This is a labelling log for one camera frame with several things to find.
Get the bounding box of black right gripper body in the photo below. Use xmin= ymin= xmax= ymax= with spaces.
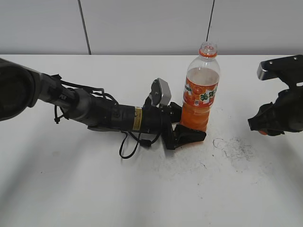
xmin=274 ymin=70 xmax=303 ymax=131

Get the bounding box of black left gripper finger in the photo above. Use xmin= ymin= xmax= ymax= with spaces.
xmin=168 ymin=102 xmax=182 ymax=123
xmin=174 ymin=124 xmax=206 ymax=148

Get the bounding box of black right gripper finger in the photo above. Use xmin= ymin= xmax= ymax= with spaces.
xmin=248 ymin=103 xmax=284 ymax=131
xmin=265 ymin=129 xmax=285 ymax=136

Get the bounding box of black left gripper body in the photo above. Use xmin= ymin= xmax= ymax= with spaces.
xmin=141 ymin=97 xmax=175 ymax=150

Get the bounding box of orange bottle cap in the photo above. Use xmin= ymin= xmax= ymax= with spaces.
xmin=259 ymin=130 xmax=268 ymax=135

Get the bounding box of orange soda plastic bottle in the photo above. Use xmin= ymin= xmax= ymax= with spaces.
xmin=180 ymin=42 xmax=220 ymax=132

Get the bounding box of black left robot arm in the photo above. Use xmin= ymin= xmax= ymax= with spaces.
xmin=0 ymin=59 xmax=206 ymax=150

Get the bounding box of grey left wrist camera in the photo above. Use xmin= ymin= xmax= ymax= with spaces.
xmin=149 ymin=78 xmax=171 ymax=106

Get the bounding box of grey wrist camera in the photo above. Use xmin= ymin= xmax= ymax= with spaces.
xmin=257 ymin=55 xmax=303 ymax=83
xmin=149 ymin=78 xmax=171 ymax=106

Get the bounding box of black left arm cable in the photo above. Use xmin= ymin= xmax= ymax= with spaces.
xmin=119 ymin=131 xmax=162 ymax=159

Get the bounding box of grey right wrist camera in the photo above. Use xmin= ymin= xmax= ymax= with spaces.
xmin=257 ymin=55 xmax=303 ymax=83

